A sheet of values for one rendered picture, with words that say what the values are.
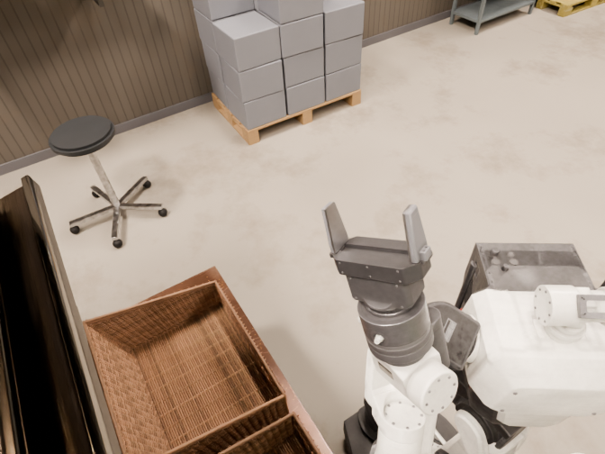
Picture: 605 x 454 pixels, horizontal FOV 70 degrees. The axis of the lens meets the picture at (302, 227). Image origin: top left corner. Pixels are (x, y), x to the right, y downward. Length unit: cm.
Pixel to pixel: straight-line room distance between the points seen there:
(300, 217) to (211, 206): 65
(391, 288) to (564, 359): 43
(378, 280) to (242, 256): 228
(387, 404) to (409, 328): 19
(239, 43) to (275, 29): 29
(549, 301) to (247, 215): 244
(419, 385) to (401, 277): 16
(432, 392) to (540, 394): 33
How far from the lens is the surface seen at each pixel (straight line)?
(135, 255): 299
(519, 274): 95
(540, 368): 87
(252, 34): 329
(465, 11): 575
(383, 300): 54
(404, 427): 68
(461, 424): 123
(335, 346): 237
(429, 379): 60
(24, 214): 119
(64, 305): 91
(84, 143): 280
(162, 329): 183
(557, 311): 79
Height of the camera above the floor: 209
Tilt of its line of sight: 46 degrees down
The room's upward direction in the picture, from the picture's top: 4 degrees counter-clockwise
